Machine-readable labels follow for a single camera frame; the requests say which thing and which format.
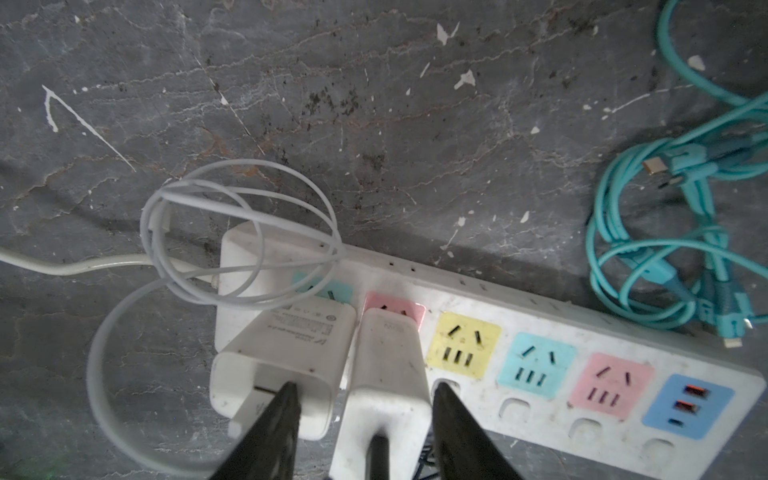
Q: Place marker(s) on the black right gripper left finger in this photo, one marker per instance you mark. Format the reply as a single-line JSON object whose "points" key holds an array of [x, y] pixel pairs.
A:
{"points": [[268, 449]]}

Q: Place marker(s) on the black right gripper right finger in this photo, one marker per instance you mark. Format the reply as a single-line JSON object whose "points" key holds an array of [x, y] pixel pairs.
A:
{"points": [[462, 448]]}

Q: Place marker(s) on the white USB charger adapter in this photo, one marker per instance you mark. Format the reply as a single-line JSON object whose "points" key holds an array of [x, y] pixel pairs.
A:
{"points": [[306, 343]]}

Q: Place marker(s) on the white power strip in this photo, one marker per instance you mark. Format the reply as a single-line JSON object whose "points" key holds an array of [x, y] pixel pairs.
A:
{"points": [[655, 403]]}

